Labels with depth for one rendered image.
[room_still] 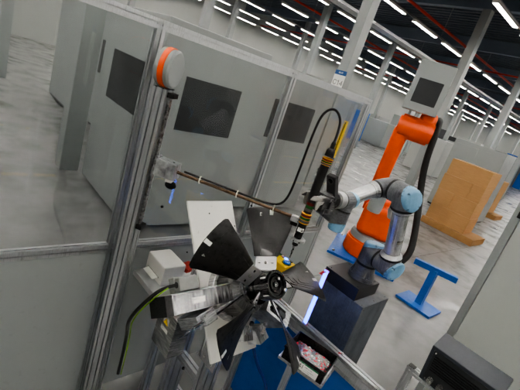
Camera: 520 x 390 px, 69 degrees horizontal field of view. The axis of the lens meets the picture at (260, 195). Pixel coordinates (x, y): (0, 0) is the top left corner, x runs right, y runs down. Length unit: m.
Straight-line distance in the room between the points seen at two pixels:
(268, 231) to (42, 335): 1.20
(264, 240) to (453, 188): 8.12
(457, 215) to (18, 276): 8.72
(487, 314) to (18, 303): 2.86
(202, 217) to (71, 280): 0.70
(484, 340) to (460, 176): 6.61
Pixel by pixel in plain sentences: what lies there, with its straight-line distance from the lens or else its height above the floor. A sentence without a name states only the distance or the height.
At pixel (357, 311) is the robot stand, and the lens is 2.23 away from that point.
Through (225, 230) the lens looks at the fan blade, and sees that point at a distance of 1.45.
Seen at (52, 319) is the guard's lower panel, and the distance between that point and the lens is 2.15.
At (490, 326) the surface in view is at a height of 0.87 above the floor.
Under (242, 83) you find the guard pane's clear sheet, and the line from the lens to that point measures 2.05.
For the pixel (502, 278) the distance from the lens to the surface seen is 3.15.
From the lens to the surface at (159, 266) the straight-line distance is 1.99.
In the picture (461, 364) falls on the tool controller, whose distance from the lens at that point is 1.71.
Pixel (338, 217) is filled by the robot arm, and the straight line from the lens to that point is 1.76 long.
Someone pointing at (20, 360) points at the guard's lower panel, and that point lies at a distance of 2.26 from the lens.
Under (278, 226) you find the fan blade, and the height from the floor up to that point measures 1.38.
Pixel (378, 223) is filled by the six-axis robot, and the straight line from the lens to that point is 5.47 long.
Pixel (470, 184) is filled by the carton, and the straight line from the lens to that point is 9.46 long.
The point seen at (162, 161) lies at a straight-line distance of 1.65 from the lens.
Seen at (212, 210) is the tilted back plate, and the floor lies 1.33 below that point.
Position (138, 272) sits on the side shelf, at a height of 0.86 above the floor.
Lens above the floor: 1.97
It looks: 17 degrees down
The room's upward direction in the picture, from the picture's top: 19 degrees clockwise
